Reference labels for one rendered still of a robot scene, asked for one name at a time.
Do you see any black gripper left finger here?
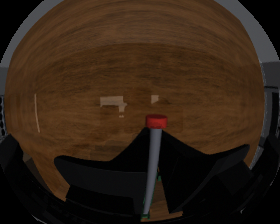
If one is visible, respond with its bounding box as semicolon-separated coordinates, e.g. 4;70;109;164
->
54;127;149;216

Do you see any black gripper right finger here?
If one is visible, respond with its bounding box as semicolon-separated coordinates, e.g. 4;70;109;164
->
159;131;250;213

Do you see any grey pin with red head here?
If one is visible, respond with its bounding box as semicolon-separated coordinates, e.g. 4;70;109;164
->
143;115;168;214

